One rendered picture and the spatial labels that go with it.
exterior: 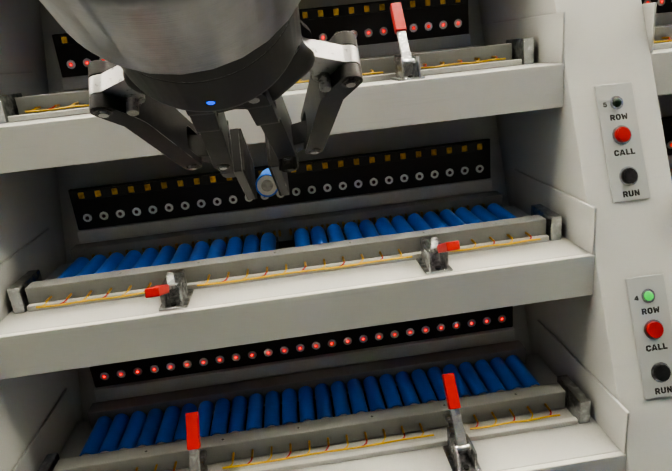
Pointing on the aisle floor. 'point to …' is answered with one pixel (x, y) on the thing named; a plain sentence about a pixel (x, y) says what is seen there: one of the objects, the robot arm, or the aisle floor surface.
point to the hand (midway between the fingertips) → (261, 165)
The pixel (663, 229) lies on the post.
